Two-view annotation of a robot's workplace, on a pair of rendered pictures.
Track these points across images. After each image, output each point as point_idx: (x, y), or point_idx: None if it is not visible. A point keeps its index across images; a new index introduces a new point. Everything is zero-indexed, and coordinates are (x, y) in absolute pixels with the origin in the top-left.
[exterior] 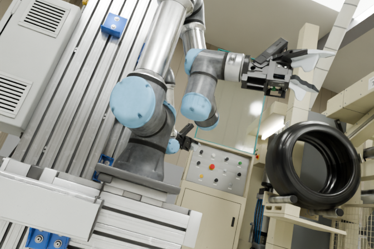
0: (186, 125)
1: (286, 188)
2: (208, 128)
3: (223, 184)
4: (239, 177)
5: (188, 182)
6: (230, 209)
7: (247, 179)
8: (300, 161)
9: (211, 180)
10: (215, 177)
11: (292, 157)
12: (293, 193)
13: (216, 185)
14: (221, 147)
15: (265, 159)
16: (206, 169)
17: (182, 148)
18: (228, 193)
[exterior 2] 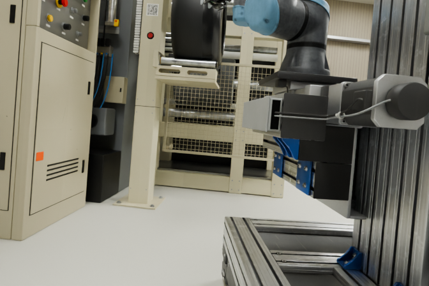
0: None
1: (209, 53)
2: None
3: (71, 32)
4: (83, 22)
5: (44, 30)
6: (86, 71)
7: (96, 27)
8: (166, 14)
9: (60, 26)
10: (63, 21)
11: (165, 9)
12: (212, 58)
13: (64, 34)
14: None
15: (181, 15)
16: (53, 5)
17: (226, 6)
18: (83, 48)
